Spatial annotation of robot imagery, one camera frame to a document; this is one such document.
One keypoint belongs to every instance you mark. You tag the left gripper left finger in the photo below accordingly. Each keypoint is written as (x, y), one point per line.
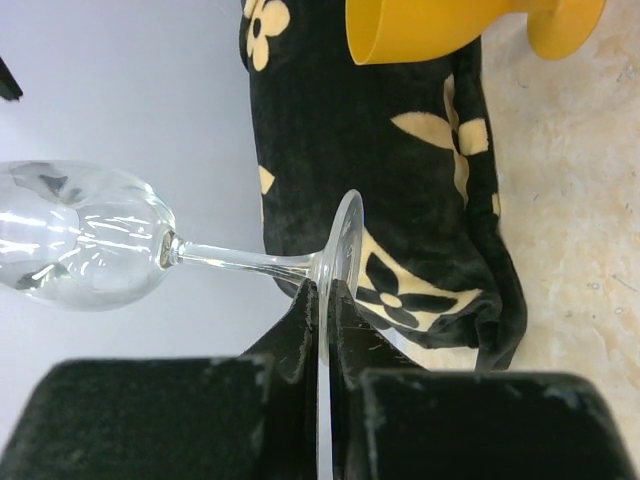
(290, 348)

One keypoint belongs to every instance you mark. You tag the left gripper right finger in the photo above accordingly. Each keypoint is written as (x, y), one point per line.
(376, 393)

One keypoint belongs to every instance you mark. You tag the clear wine glass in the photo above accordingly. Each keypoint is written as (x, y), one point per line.
(87, 238)

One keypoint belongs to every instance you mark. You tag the yellow plastic wine glass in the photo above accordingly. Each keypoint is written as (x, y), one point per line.
(406, 31)

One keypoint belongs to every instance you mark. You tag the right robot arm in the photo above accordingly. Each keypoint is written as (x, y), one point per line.
(9, 88)

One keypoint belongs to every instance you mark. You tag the black floral plush pillow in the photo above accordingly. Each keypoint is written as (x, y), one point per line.
(415, 141)

